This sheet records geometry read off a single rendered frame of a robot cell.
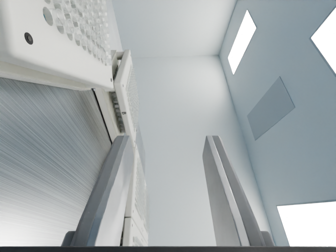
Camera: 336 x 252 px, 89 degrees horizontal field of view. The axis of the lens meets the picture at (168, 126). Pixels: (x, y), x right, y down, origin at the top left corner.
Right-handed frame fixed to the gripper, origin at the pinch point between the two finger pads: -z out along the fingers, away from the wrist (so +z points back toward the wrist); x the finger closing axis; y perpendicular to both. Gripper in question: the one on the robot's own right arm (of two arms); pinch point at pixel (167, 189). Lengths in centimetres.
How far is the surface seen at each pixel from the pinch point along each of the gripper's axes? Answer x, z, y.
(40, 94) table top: 17.5, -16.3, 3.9
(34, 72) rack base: 14.8, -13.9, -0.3
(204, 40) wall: -100, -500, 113
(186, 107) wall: -46, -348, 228
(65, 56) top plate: 10.2, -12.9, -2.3
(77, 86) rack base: 15.3, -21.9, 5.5
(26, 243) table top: 16.4, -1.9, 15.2
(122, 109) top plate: 12.5, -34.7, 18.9
